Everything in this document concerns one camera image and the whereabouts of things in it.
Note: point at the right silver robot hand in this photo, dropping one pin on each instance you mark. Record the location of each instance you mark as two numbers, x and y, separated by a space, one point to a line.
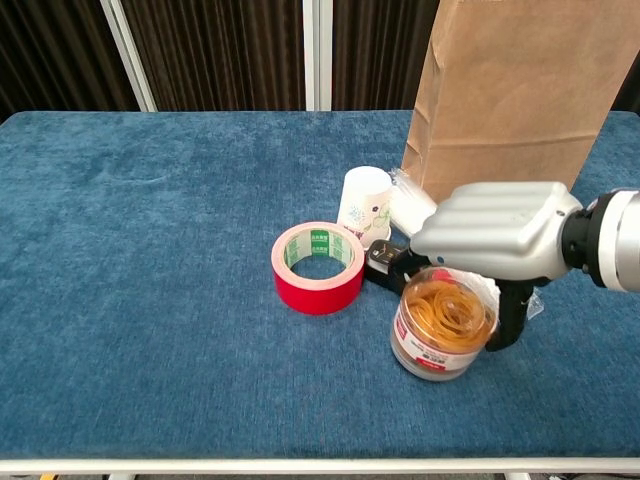
500 235

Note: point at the clear tub of rubber bands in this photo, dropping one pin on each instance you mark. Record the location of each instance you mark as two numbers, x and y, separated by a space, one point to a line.
435 340

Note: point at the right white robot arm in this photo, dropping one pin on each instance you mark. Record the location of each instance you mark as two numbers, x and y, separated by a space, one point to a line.
615 240

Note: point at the brown paper shopping bag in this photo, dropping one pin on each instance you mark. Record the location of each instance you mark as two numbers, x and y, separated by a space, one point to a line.
500 100

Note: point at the small red object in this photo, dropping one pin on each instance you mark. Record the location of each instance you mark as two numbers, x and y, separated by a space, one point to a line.
445 274

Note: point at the black rectangular tin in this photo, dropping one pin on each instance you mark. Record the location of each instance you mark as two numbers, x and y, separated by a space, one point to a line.
382 262

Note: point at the white printed paper cup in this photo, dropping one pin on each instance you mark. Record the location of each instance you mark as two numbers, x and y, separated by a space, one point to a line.
362 200

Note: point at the red tape roll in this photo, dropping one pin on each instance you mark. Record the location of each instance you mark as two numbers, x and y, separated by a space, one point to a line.
320 300

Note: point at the black pleated curtain panel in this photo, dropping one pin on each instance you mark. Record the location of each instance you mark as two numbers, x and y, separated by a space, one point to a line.
375 50
225 50
631 95
50 50

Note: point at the blue velvet tablecloth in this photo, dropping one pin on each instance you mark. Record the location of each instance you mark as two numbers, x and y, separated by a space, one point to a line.
150 250

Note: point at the white frame post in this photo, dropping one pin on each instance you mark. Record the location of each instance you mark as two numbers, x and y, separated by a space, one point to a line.
127 55
317 50

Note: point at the white table frame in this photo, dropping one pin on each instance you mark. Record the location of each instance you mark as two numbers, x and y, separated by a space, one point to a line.
300 466

